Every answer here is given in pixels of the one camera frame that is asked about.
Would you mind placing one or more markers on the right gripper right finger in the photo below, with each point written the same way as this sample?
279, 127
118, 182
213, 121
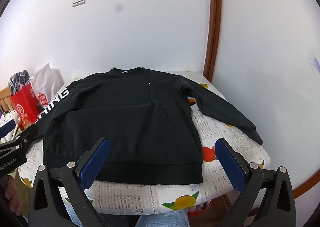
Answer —
278, 205

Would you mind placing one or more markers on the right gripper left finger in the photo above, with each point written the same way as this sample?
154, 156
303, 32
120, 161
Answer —
46, 204

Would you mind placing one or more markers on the black sweatshirt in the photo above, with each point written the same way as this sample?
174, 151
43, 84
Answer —
146, 116

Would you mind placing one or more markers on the person's left hand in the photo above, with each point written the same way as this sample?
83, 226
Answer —
11, 193

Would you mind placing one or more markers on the red paper shopping bag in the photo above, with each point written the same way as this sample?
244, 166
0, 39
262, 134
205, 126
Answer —
27, 105

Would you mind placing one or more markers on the wooden chair back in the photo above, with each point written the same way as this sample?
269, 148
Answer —
5, 102

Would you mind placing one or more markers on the fruit print table cover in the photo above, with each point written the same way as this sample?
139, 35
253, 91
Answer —
137, 199

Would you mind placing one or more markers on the plaid cloth in bag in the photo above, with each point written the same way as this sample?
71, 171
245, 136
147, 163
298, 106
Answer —
18, 81

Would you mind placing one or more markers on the white plastic shopping bag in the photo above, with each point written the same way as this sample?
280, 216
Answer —
46, 82

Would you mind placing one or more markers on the blue jeans leg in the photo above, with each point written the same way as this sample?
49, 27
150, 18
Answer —
169, 219

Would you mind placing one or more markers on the brown wooden door frame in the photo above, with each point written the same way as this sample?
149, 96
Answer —
213, 38

